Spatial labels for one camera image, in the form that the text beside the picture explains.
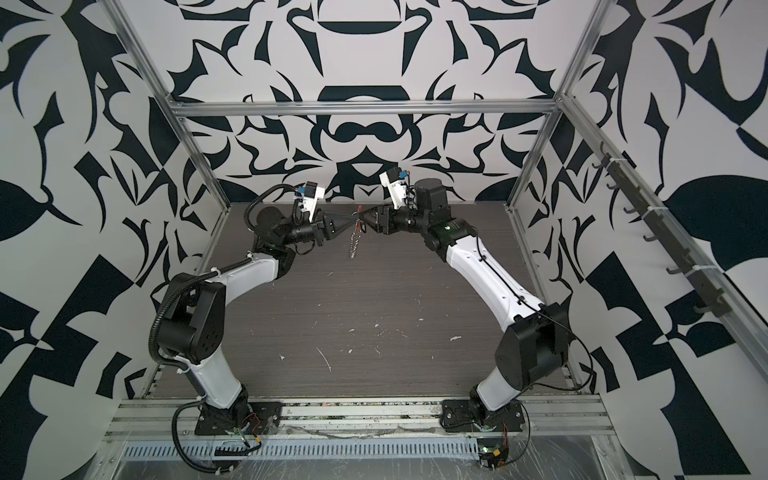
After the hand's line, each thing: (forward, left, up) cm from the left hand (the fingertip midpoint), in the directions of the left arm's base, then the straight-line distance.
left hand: (357, 213), depth 73 cm
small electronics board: (-46, -31, -34) cm, 65 cm away
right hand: (0, -2, +1) cm, 2 cm away
